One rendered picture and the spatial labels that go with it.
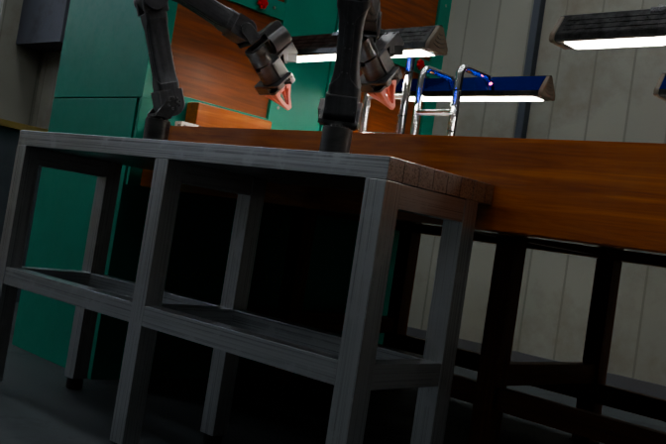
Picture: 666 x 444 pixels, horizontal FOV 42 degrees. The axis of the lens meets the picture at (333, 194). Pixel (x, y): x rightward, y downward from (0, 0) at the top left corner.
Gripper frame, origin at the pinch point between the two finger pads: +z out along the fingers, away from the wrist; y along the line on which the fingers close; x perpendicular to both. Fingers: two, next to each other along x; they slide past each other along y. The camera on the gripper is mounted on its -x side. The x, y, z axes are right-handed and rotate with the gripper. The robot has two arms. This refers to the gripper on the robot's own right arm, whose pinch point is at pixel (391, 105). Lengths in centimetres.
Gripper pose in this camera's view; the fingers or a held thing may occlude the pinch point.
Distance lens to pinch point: 211.4
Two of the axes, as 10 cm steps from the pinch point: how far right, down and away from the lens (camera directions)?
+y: -7.1, -0.8, 7.0
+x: -5.6, 6.7, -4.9
